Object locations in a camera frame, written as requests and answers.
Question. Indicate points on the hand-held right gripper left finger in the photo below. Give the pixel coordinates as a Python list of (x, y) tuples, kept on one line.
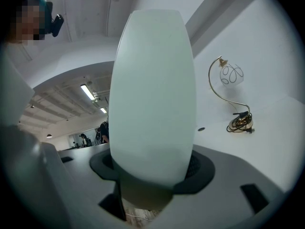
[(83, 194)]

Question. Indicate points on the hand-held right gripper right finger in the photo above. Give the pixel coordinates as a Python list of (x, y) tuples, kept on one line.
[(226, 175)]

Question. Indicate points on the white desk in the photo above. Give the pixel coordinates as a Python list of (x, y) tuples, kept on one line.
[(262, 147)]

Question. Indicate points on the gold desk lamp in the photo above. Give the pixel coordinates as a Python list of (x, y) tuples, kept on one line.
[(232, 76)]

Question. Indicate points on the ceiling tube light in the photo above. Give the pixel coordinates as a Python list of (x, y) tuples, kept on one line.
[(87, 92), (103, 110)]

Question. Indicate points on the person's head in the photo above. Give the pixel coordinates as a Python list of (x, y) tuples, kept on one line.
[(28, 20)]

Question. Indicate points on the black head-mounted camera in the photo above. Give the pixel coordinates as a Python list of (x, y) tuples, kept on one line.
[(57, 25)]

